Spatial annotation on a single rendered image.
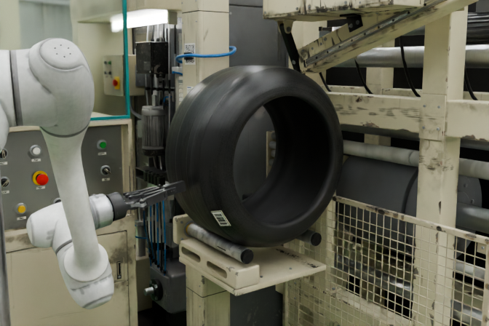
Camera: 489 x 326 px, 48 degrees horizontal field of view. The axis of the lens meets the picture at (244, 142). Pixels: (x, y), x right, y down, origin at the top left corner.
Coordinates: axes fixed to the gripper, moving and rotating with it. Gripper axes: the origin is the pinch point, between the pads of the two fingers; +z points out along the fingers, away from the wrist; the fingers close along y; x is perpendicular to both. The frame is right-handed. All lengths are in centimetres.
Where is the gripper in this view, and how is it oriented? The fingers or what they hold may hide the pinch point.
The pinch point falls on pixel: (173, 188)
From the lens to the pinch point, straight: 160.9
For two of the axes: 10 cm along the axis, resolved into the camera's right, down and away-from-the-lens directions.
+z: 8.1, -2.2, 5.4
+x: 1.2, 9.7, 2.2
